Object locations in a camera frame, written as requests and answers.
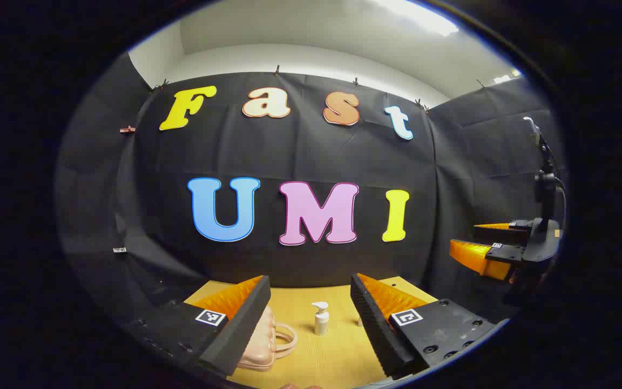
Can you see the ceiling light panel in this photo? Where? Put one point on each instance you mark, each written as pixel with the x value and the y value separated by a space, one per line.
pixel 505 78

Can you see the black backdrop cloth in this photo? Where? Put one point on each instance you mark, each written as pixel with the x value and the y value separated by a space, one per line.
pixel 300 156

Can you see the white pump bottle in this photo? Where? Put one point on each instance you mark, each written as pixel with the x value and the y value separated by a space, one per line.
pixel 321 324

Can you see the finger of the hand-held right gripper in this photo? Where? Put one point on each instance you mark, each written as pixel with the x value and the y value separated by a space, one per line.
pixel 500 235
pixel 505 254

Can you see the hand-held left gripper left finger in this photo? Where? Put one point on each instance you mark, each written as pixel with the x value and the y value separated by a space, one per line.
pixel 241 329

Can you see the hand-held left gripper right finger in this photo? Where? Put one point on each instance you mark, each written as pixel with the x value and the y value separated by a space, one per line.
pixel 376 329

